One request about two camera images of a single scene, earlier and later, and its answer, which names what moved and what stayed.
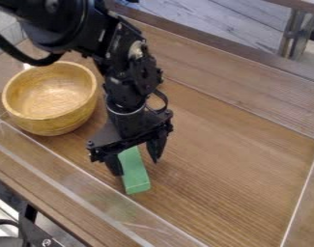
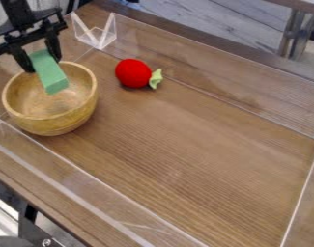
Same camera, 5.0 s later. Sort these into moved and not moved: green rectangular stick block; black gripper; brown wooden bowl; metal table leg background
Moved: black gripper; green rectangular stick block
Not moved: brown wooden bowl; metal table leg background
